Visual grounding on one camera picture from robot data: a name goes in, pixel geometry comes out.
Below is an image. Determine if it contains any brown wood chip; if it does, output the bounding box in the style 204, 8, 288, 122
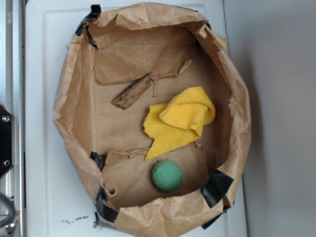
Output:
112, 73, 152, 110

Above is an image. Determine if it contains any green dimpled ball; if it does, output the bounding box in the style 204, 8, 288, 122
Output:
152, 160, 183, 192

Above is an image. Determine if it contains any aluminium frame rail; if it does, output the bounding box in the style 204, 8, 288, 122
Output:
0, 0, 26, 237

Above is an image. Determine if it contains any brown paper bag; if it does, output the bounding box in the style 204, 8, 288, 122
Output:
53, 2, 251, 237

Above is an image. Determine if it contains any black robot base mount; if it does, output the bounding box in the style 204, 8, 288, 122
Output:
0, 104, 13, 179

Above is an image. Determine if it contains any yellow microfiber cloth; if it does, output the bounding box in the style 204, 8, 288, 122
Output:
143, 86, 216, 161

